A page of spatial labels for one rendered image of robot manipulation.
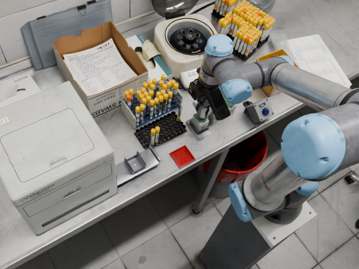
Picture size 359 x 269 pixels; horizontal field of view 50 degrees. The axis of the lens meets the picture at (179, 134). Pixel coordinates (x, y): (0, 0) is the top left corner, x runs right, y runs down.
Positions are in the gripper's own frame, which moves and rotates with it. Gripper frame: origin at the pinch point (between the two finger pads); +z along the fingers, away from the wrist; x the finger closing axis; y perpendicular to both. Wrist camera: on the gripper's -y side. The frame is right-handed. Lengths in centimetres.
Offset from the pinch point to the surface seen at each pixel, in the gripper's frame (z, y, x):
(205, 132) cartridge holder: 8.1, -1.8, -0.8
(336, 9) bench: 9, 24, -99
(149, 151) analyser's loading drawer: 5.6, 0.5, 21.9
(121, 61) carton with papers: 3.3, 38.6, 11.5
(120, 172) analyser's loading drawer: 5.6, -1.5, 34.3
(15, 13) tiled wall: -16, 58, 40
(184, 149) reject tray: 9.3, -3.3, 9.5
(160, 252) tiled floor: 97, -15, 20
